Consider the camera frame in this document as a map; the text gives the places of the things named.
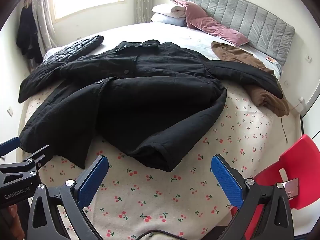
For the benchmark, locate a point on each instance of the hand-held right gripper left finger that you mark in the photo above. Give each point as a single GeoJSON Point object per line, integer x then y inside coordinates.
{"type": "Point", "coordinates": [93, 180]}

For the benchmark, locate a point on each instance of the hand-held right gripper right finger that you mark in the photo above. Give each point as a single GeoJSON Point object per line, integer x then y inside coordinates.
{"type": "Point", "coordinates": [225, 180]}

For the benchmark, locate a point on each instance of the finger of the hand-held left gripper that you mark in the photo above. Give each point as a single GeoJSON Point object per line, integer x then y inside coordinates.
{"type": "Point", "coordinates": [41, 155]}
{"type": "Point", "coordinates": [10, 146]}

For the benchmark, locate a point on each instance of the black quilted coat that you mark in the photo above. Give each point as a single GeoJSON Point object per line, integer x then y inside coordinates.
{"type": "Point", "coordinates": [150, 92]}

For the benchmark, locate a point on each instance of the black hanging clothes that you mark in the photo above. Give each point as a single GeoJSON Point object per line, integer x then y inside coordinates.
{"type": "Point", "coordinates": [27, 35]}

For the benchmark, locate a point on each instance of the person's left hand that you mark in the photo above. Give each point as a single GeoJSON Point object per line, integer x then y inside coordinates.
{"type": "Point", "coordinates": [17, 222]}

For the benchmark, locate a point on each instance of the cherry print blanket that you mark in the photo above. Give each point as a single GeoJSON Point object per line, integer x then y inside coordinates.
{"type": "Point", "coordinates": [175, 192]}

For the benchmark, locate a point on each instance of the small pink box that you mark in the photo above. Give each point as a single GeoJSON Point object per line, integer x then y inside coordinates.
{"type": "Point", "coordinates": [292, 188]}

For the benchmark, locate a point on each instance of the red plastic chair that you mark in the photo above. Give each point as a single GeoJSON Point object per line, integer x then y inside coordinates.
{"type": "Point", "coordinates": [306, 160]}

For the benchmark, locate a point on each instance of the brown jacket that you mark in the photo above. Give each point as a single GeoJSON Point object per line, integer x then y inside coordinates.
{"type": "Point", "coordinates": [262, 97]}

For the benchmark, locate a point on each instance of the black puffer jacket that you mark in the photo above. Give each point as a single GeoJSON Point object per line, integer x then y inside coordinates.
{"type": "Point", "coordinates": [80, 47]}

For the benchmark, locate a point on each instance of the patterned beige curtain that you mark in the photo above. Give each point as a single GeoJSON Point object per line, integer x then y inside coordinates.
{"type": "Point", "coordinates": [45, 25]}
{"type": "Point", "coordinates": [143, 2]}

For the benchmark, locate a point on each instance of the small red packet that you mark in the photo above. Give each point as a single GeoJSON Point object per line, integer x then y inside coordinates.
{"type": "Point", "coordinates": [270, 59]}

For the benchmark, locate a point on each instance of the pink velvet pillow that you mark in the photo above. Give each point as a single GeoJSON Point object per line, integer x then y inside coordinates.
{"type": "Point", "coordinates": [190, 11]}
{"type": "Point", "coordinates": [217, 31]}

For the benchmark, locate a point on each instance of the light grey bed sheet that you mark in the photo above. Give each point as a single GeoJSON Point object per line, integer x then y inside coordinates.
{"type": "Point", "coordinates": [172, 33]}

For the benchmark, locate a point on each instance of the grey padded headboard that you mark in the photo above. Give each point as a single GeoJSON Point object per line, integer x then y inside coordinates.
{"type": "Point", "coordinates": [245, 15]}

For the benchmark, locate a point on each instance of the light blue folded blanket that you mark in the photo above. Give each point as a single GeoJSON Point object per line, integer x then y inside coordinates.
{"type": "Point", "coordinates": [165, 20]}

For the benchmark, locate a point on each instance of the white folded blanket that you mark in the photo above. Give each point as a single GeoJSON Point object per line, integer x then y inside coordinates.
{"type": "Point", "coordinates": [167, 10]}

